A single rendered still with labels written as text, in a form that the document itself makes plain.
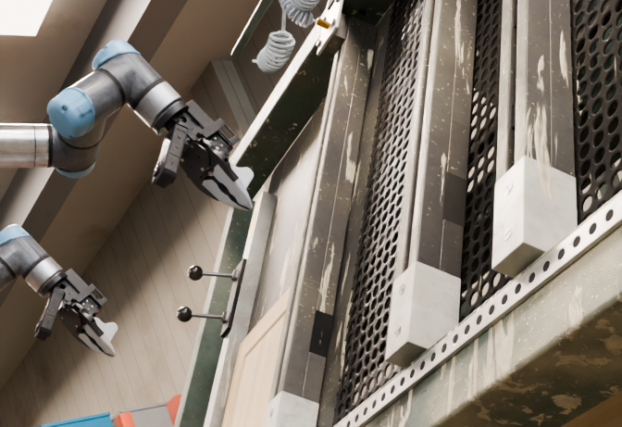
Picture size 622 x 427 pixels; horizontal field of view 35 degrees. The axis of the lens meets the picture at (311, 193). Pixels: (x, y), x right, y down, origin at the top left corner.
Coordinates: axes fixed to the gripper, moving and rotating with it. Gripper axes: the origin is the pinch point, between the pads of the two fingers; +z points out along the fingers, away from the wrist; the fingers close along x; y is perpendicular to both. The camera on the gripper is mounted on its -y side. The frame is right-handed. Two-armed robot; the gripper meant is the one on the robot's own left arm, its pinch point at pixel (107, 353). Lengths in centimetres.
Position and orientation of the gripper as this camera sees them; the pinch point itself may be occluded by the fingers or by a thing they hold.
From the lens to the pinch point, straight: 222.7
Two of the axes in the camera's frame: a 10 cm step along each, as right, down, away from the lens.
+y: 5.3, -4.6, 7.1
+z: 7.0, 7.1, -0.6
